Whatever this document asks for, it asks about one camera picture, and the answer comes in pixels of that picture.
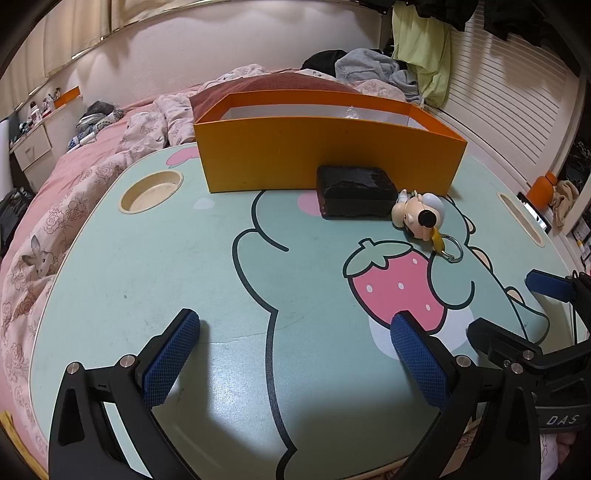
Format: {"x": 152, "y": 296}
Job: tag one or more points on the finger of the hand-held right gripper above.
{"x": 494, "y": 339}
{"x": 549, "y": 285}

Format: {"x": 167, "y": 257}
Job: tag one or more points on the smartphone with lit screen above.
{"x": 535, "y": 214}

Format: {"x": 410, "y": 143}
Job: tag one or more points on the beige crumpled cloth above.
{"x": 565, "y": 203}

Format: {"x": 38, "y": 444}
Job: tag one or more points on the maroon cushion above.
{"x": 277, "y": 83}

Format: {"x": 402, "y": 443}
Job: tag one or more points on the orange cardboard box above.
{"x": 300, "y": 152}

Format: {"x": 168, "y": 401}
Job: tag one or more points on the black bag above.
{"x": 14, "y": 217}

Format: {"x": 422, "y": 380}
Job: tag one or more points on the floral pink blanket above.
{"x": 152, "y": 124}

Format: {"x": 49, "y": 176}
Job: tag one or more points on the orange bottle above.
{"x": 542, "y": 191}

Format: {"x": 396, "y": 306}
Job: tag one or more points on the black hanging clothes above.
{"x": 498, "y": 18}

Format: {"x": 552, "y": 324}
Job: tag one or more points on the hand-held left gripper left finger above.
{"x": 171, "y": 360}

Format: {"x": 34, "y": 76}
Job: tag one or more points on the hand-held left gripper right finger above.
{"x": 418, "y": 357}

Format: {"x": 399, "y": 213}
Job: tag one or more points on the white nightstand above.
{"x": 32, "y": 150}

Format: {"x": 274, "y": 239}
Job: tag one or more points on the light green cloth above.
{"x": 425, "y": 50}

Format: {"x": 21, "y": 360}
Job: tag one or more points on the green cartoon lap table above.
{"x": 74, "y": 166}

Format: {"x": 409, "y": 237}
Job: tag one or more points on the grey blue clothing pile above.
{"x": 94, "y": 122}

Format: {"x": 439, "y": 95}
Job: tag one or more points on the yellow cloth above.
{"x": 8, "y": 427}

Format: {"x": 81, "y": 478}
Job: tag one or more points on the black garment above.
{"x": 325, "y": 60}

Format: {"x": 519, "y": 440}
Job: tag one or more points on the white slatted panel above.
{"x": 503, "y": 106}

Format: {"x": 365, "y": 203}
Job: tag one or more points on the grey garment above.
{"x": 369, "y": 67}

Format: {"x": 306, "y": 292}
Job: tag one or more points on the black rectangular case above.
{"x": 355, "y": 191}

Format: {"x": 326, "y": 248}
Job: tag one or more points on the orange storage bin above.
{"x": 68, "y": 98}

